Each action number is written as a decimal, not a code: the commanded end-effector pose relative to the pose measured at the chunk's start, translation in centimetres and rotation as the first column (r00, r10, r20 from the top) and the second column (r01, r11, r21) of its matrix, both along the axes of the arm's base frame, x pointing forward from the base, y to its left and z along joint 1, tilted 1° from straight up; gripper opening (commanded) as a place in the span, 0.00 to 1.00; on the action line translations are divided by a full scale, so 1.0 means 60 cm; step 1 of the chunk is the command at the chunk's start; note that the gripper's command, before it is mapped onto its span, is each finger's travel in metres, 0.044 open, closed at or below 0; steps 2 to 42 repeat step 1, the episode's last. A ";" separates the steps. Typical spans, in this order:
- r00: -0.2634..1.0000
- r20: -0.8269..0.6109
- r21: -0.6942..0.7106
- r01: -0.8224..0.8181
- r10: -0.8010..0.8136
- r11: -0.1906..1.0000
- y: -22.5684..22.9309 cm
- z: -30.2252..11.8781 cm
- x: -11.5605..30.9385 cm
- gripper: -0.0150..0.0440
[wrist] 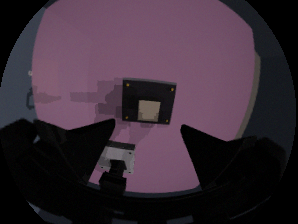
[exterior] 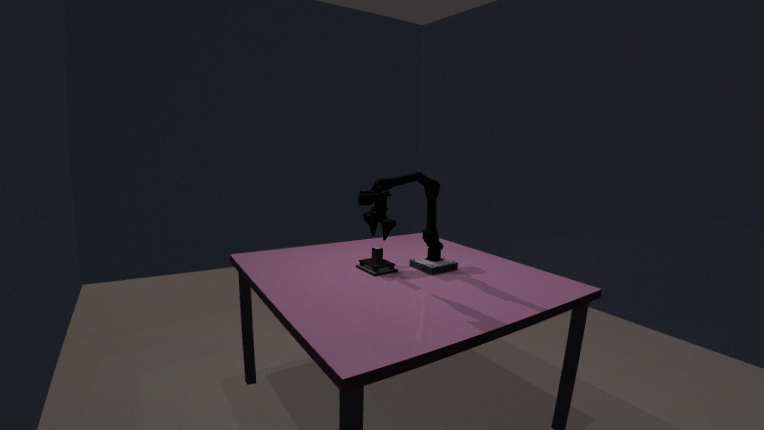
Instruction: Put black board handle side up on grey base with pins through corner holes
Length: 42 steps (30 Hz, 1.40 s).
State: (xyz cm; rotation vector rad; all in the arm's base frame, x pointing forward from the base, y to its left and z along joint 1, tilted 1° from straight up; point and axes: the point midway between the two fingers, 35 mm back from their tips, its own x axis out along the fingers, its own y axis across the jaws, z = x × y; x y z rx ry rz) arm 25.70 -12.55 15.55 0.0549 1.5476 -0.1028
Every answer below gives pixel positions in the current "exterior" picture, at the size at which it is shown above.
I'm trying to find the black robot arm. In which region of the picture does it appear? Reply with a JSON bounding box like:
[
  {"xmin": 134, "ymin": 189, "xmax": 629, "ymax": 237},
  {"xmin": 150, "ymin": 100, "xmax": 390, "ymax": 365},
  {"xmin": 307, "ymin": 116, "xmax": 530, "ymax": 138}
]
[{"xmin": 358, "ymin": 172, "xmax": 444, "ymax": 262}]

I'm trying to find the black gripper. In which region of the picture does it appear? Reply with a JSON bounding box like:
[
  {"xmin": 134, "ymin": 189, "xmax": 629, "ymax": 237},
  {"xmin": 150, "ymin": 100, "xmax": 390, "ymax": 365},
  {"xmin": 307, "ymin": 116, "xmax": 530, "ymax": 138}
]
[{"xmin": 365, "ymin": 205, "xmax": 396, "ymax": 240}]

